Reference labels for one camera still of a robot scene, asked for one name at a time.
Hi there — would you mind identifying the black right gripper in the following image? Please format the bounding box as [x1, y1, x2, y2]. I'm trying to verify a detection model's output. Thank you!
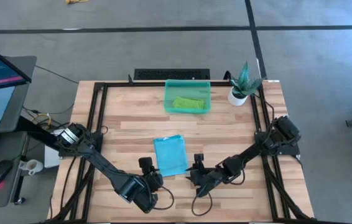
[184, 153, 224, 188]

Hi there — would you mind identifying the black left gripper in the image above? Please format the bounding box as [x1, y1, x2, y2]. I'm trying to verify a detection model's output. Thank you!
[137, 157, 165, 194]

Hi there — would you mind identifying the blue microfiber towel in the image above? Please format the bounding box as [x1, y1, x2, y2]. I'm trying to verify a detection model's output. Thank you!
[153, 134, 188, 177]

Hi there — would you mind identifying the green microfiber towel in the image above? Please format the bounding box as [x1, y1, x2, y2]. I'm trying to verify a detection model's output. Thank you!
[172, 96, 206, 110]

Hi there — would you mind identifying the green mesh basket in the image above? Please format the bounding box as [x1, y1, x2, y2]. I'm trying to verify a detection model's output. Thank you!
[163, 79, 211, 114]

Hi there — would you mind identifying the snake plant in white pot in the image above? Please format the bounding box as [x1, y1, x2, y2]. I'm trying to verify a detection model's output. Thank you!
[227, 61, 267, 107]

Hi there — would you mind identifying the black floor vent grille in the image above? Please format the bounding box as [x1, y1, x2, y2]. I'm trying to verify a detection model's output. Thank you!
[133, 68, 211, 81]

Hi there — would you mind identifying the white box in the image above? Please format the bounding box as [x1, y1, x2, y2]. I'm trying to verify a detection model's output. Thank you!
[44, 144, 62, 169]

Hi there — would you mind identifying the white cup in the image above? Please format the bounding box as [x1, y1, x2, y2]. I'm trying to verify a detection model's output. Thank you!
[19, 159, 44, 176]

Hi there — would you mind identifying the grey computer desk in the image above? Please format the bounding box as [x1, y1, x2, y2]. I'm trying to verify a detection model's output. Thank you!
[0, 55, 52, 209]

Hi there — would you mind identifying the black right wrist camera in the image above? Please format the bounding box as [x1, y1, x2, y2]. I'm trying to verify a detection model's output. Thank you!
[196, 185, 211, 198]

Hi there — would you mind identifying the black left camera cable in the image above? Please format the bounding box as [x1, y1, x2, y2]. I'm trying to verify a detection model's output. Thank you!
[154, 185, 175, 211]

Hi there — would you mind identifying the black camera cable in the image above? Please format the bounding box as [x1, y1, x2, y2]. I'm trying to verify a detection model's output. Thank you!
[190, 183, 214, 217]
[154, 185, 175, 211]

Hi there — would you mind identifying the black right camera cable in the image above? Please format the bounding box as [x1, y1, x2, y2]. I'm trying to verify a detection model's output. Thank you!
[190, 183, 214, 217]

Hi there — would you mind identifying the black aluminium table frame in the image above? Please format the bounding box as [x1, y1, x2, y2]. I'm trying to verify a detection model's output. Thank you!
[47, 80, 315, 224]

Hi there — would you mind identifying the thin black floor cable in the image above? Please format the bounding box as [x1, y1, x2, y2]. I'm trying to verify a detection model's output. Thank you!
[34, 64, 80, 85]

